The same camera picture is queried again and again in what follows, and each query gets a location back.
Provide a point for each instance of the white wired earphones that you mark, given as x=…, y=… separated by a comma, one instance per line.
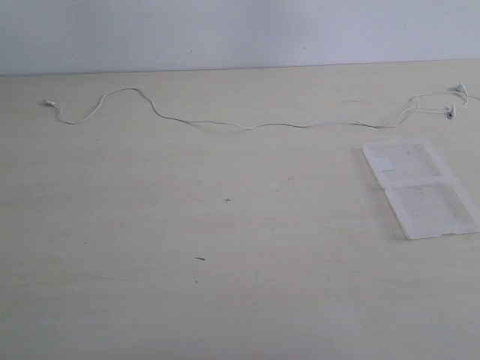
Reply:
x=413, y=108

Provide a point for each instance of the clear plastic storage case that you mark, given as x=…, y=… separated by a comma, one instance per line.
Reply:
x=425, y=196

